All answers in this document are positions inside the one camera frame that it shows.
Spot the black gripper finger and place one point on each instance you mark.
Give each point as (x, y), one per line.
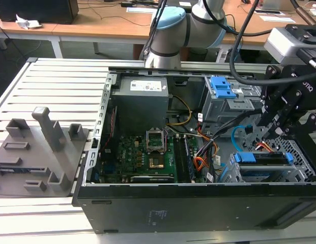
(314, 124)
(271, 76)

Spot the hard disk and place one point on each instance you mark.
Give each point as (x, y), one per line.
(259, 158)

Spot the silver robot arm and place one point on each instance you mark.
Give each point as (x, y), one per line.
(173, 33)

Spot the metal disk bay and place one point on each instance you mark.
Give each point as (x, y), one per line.
(295, 175)

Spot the black RAM slot bank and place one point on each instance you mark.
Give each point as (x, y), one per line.
(182, 160)

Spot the blue drive cage latch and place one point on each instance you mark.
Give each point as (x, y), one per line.
(221, 89)

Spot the metal drive cage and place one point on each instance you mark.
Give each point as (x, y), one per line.
(224, 111)

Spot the grey power supply unit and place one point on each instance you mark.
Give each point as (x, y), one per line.
(140, 106)

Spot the CPU socket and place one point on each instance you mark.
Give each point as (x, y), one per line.
(156, 163)

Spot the black graphics card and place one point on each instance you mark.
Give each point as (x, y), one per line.
(151, 178)

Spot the green motherboard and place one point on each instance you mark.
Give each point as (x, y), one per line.
(132, 155)

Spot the black PC case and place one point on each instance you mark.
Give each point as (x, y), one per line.
(173, 211)

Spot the grey parts rack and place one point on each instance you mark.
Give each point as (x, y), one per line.
(40, 157)

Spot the black computer on desk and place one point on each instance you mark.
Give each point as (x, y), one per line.
(33, 10)

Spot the crumpled white paper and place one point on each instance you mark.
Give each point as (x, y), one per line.
(28, 23)

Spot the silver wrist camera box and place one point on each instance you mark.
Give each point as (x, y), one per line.
(280, 43)

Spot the black wrist mount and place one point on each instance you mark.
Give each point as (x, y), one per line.
(308, 33)

